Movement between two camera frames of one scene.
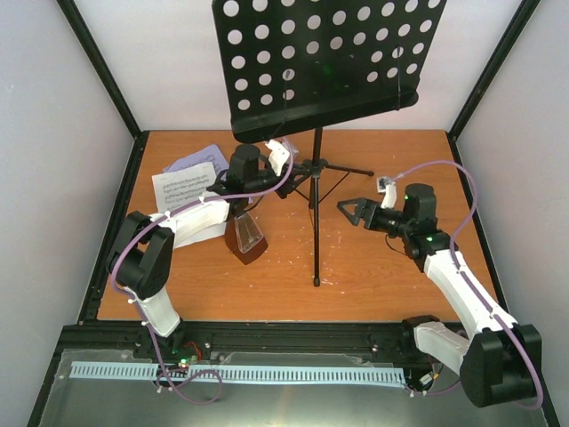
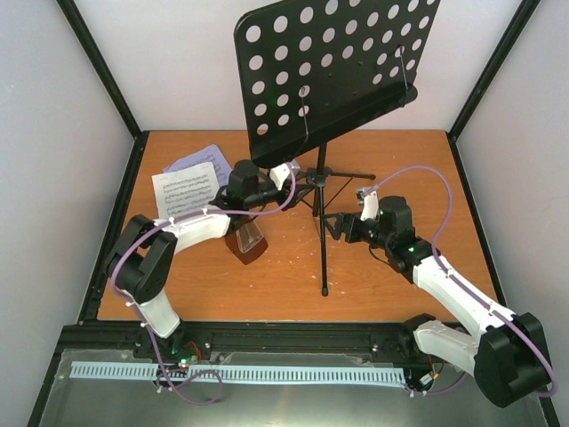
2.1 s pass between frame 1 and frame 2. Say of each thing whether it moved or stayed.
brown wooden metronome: stayed
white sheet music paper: stayed
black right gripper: moved
